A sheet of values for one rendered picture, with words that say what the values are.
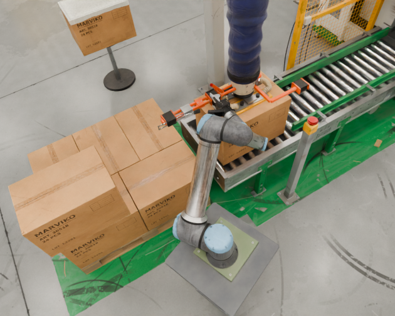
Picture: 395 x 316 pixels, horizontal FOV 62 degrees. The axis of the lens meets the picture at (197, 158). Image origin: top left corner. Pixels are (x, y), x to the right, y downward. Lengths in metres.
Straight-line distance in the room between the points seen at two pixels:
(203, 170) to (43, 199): 1.07
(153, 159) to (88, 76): 2.10
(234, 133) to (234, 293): 0.91
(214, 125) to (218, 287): 0.93
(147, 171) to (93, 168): 0.52
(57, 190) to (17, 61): 3.20
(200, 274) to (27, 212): 1.12
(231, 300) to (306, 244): 1.16
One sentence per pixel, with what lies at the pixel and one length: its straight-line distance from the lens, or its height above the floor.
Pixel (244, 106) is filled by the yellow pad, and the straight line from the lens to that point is 2.39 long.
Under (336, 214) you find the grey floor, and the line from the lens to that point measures 3.13.
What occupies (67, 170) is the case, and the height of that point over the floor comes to 0.94.
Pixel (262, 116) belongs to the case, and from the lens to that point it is 2.40.
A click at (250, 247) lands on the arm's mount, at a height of 0.78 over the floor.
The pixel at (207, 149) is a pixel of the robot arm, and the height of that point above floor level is 1.37.
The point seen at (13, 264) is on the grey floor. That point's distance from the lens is 3.33.
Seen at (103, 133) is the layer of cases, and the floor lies 0.54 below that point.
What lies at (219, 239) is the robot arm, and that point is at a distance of 1.77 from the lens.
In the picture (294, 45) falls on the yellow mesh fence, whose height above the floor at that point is 0.80.
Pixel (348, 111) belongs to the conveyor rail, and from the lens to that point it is 3.03.
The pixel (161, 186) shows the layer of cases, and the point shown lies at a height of 0.54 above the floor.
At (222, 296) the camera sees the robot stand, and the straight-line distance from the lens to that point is 1.98.
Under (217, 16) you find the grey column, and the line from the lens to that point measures 3.24.
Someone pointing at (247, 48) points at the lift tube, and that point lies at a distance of 2.09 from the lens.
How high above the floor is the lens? 2.69
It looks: 55 degrees down
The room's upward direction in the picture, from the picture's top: 7 degrees counter-clockwise
